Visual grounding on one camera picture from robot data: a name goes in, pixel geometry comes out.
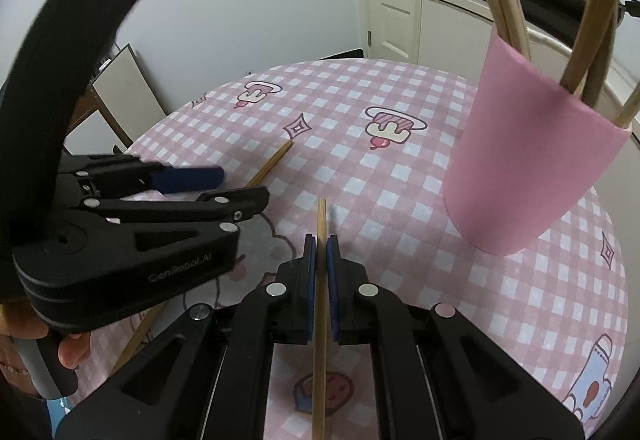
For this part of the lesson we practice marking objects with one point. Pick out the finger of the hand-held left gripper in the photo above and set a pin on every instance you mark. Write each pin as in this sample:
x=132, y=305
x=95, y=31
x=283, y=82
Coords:
x=235, y=202
x=190, y=177

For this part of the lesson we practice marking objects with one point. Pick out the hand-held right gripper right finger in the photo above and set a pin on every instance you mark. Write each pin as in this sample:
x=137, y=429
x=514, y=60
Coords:
x=331, y=280

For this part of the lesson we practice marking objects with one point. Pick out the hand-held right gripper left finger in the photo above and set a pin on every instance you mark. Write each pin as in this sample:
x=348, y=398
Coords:
x=311, y=270

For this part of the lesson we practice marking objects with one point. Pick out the pink cup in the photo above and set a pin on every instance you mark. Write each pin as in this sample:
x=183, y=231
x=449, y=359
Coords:
x=520, y=160

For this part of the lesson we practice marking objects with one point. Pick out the person's left forearm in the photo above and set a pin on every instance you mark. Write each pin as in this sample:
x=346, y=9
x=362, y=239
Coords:
x=12, y=382

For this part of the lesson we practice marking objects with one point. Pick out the person's left hand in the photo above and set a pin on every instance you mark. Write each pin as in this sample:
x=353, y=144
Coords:
x=72, y=351

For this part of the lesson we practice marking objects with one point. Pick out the cardboard box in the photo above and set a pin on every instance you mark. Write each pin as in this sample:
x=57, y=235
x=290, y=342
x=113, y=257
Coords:
x=132, y=90

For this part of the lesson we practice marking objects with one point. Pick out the pink checked tablecloth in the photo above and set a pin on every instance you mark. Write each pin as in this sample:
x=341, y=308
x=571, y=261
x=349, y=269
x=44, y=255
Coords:
x=380, y=180

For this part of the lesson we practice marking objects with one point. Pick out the white cabinet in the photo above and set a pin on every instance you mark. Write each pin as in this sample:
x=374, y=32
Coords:
x=445, y=30

